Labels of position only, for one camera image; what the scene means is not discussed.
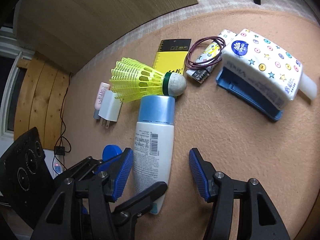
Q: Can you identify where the yellow black ruler card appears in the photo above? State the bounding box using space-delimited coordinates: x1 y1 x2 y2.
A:
153 38 191 75

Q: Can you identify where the purple coiled cable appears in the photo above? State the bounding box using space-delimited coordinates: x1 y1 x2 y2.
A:
185 36 226 70

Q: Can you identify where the black power cable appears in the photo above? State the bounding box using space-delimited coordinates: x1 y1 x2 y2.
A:
53 72 73 176

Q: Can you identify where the white bottle blue cap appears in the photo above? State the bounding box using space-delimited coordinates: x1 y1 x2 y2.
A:
131 95 176 215

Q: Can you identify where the pink lip balm tube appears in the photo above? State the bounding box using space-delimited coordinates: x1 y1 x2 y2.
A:
93 82 110 120

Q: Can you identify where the blue round lid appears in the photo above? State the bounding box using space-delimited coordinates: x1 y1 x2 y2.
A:
102 145 123 162

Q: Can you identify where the white usb charger plug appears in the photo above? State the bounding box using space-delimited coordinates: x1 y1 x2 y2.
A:
98 90 122 129

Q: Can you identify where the wooden headboard panel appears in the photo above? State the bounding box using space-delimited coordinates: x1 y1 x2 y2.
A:
16 0 197 73

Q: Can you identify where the white power strip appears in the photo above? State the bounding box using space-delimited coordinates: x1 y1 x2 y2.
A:
44 149 65 178

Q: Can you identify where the yellow plastic shuttlecock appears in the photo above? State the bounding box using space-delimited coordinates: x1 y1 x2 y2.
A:
110 57 187 102

